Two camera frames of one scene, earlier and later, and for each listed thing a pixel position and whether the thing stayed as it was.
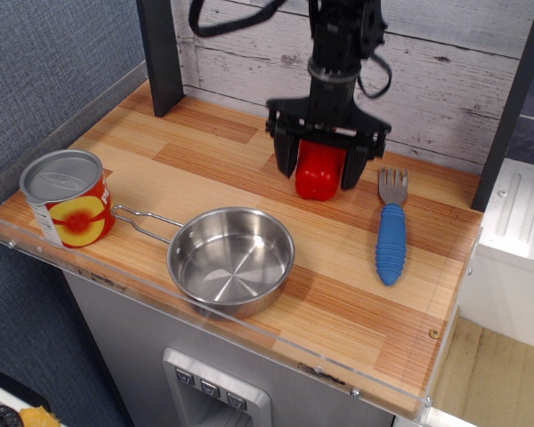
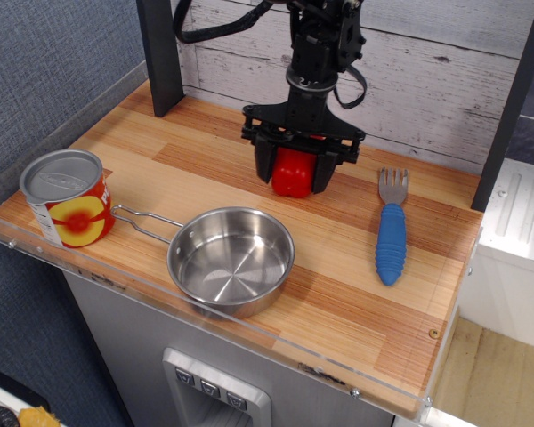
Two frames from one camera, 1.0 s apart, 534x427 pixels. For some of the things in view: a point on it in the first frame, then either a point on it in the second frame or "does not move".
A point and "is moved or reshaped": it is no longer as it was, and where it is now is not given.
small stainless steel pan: x=226 y=262 does not move
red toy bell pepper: x=319 y=170 is moved or reshaped
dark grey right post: x=514 y=103 does not move
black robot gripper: x=329 y=112 to x=303 y=121
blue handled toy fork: x=391 y=247 does not move
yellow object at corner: x=38 y=416 does not move
